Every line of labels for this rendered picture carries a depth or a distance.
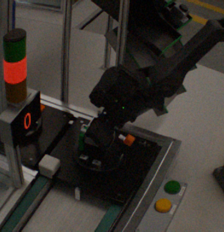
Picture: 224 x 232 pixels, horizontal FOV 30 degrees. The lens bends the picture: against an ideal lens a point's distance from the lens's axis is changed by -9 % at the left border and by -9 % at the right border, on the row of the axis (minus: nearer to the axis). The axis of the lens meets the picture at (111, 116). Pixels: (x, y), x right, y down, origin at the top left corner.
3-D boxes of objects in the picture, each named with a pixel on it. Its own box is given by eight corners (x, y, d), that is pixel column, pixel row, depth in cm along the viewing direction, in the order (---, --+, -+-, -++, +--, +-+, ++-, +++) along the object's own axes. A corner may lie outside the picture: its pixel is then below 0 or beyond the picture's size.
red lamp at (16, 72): (31, 72, 88) (31, 53, 85) (17, 86, 85) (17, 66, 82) (12, 67, 90) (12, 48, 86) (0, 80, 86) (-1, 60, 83)
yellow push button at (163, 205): (172, 205, 110) (173, 200, 109) (166, 215, 107) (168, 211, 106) (158, 200, 111) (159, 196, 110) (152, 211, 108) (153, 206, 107)
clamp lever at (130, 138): (123, 154, 117) (135, 137, 112) (120, 159, 116) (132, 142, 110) (111, 147, 117) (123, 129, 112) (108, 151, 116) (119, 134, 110)
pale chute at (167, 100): (177, 95, 139) (187, 90, 136) (157, 116, 130) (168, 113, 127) (127, 20, 134) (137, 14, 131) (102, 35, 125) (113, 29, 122)
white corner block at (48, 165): (61, 170, 118) (60, 159, 115) (53, 180, 114) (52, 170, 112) (46, 163, 119) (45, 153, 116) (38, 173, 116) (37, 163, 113)
